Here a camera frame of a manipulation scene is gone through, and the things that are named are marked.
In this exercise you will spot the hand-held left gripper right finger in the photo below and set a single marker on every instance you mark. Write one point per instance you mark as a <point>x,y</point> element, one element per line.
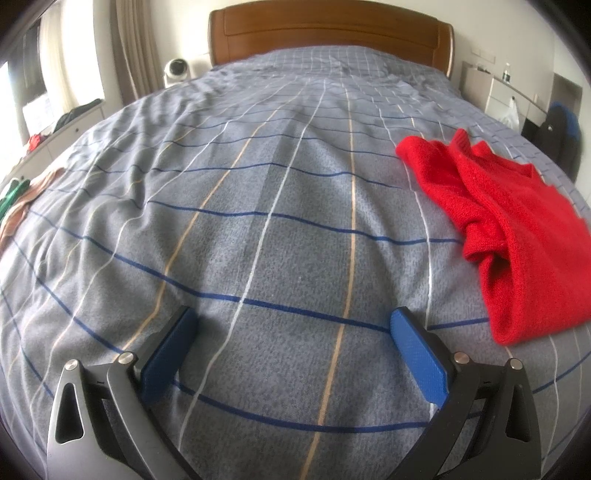
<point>418,355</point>

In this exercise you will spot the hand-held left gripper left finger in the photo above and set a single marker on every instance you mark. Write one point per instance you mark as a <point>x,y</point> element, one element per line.
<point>168,355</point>

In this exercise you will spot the red sweater with white rabbit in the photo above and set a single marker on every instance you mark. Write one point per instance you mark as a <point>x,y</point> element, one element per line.
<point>517,230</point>

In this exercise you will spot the grey plaid duvet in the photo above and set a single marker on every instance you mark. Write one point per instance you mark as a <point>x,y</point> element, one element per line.
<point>277,230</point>

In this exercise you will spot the beige cloth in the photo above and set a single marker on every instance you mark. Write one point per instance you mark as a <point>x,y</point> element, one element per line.
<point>41,184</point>

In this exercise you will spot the green cloth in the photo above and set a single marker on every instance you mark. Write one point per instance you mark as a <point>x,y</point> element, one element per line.
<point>14,196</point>

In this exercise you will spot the white dresser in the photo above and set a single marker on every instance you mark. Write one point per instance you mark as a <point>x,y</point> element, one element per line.
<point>69,136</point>

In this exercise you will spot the red cloth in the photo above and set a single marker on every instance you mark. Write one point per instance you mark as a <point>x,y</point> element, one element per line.
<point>35,142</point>

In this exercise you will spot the white plastic bag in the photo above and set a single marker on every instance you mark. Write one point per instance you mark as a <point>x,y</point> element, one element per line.
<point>510,115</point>

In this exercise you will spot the black cloth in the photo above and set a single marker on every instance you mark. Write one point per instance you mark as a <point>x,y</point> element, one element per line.
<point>76,115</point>

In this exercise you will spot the white bedside cabinet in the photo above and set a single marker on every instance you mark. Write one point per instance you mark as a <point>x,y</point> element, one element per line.
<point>485,92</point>

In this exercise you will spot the blue garment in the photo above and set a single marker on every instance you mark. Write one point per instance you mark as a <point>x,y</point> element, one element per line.
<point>575,127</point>

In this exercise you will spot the white round fan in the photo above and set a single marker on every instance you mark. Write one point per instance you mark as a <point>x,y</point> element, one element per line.
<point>175,71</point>

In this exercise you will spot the small bottle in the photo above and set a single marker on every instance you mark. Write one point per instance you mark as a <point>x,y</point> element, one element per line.
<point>507,74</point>

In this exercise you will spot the beige curtain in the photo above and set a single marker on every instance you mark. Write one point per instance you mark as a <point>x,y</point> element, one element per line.
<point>134,46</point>

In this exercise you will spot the wooden headboard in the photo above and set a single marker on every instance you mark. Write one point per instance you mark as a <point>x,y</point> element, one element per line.
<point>323,27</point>

